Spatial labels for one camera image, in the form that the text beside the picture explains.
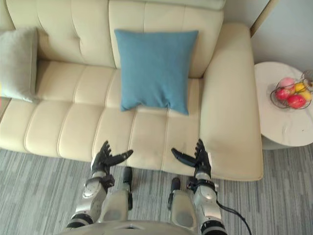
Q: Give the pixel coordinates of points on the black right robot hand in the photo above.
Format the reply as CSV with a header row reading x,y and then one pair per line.
x,y
201,162

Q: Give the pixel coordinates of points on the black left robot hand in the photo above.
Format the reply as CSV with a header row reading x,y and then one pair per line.
x,y
102,161

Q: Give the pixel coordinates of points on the blue cushion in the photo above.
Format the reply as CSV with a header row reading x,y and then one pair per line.
x,y
154,73

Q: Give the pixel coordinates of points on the light grey cushion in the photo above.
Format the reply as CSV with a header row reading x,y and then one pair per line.
x,y
17,63

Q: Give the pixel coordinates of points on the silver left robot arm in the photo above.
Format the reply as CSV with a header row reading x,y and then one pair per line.
x,y
94,187

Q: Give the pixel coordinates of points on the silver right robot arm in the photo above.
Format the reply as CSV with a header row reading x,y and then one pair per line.
x,y
207,193

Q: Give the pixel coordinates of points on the silver left robot leg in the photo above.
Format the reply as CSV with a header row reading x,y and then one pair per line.
x,y
117,203

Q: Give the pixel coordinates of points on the silver robot leg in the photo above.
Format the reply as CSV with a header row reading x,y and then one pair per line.
x,y
117,203
182,205

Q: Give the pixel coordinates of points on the silver right robot leg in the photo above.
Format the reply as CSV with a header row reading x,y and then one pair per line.
x,y
182,205

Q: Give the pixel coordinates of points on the cream leather sofa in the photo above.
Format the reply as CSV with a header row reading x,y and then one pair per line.
x,y
61,127

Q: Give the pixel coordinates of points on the silver robot torso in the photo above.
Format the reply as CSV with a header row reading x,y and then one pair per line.
x,y
127,228

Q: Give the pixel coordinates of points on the round white side table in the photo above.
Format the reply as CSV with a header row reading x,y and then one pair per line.
x,y
281,122

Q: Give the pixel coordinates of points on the red apple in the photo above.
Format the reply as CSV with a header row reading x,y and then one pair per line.
x,y
296,101
282,94

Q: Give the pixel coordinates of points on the pink peach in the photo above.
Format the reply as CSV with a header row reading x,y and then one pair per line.
x,y
287,83

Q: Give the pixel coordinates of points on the yellow orange fruit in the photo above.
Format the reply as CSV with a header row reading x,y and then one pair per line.
x,y
300,87
306,96

